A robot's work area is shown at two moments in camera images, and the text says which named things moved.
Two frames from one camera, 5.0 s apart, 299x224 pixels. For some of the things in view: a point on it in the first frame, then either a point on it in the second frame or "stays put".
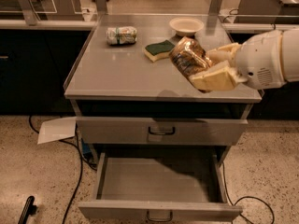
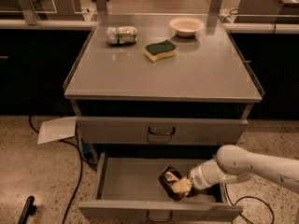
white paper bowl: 186,26 stays put
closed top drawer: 158,132 stays put
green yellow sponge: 158,50 stays put
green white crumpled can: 122,35 stays put
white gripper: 260,60 -> 198,176
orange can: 189,57 -> 167,177
